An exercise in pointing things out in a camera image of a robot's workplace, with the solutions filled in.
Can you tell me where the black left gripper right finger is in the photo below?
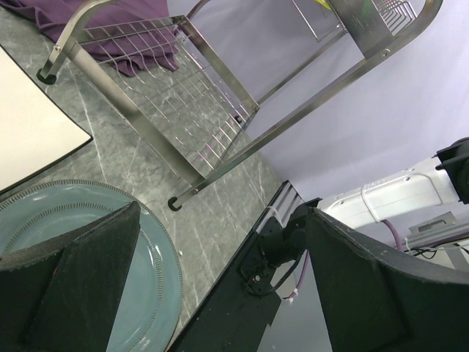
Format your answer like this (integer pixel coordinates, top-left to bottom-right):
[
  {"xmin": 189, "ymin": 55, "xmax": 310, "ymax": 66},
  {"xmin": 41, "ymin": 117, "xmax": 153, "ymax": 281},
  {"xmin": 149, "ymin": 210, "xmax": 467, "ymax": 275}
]
[{"xmin": 306, "ymin": 208, "xmax": 468, "ymax": 351}]

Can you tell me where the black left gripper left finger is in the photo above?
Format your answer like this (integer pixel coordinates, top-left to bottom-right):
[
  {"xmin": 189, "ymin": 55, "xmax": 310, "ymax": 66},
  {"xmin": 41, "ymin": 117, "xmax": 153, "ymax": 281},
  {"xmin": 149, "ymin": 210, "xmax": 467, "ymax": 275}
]
[{"xmin": 1, "ymin": 202, "xmax": 141, "ymax": 351}]

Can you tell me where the teal round plate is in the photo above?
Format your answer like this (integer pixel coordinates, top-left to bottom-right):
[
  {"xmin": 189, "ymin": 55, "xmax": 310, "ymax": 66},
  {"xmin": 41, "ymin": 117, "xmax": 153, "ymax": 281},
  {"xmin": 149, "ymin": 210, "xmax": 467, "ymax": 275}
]
[{"xmin": 1, "ymin": 180, "xmax": 182, "ymax": 351}]

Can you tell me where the white square plate black rim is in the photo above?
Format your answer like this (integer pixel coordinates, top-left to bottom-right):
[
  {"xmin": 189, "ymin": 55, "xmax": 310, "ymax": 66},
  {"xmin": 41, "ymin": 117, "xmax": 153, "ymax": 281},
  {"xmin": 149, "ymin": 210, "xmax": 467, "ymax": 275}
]
[{"xmin": 1, "ymin": 48, "xmax": 92, "ymax": 193}]

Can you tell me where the green scalloped plate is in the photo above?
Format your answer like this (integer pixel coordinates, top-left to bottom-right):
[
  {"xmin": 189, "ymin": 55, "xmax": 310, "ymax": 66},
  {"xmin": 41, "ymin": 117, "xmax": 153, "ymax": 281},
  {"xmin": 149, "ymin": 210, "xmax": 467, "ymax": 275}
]
[{"xmin": 315, "ymin": 0, "xmax": 331, "ymax": 10}]

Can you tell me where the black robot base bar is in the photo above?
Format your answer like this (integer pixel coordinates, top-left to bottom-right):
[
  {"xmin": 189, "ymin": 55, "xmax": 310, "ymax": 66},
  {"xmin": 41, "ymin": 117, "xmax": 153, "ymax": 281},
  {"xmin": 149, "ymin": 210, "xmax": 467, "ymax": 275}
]
[{"xmin": 169, "ymin": 181, "xmax": 302, "ymax": 351}]

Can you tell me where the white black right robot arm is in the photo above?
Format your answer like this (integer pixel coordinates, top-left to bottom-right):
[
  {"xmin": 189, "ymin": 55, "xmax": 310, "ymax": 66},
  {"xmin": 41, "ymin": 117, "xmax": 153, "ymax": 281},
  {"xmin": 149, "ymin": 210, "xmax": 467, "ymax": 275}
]
[{"xmin": 259, "ymin": 138, "xmax": 468, "ymax": 268}]

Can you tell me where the steel dish rack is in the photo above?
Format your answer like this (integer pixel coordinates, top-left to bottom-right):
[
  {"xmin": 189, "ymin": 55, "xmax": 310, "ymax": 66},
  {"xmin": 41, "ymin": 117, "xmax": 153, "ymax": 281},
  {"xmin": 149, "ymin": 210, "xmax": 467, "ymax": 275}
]
[{"xmin": 37, "ymin": 1, "xmax": 442, "ymax": 211}]

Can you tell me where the purple cloth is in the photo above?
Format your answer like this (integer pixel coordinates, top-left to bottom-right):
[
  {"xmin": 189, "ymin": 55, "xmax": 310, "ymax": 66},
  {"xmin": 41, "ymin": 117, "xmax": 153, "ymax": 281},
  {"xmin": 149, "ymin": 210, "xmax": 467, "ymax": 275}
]
[{"xmin": 1, "ymin": 1, "xmax": 179, "ymax": 77}]

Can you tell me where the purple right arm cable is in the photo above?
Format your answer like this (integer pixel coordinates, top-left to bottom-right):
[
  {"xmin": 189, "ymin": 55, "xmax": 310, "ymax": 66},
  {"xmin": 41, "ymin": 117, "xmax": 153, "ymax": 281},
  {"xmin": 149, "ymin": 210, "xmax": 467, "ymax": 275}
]
[{"xmin": 285, "ymin": 219, "xmax": 406, "ymax": 304}]

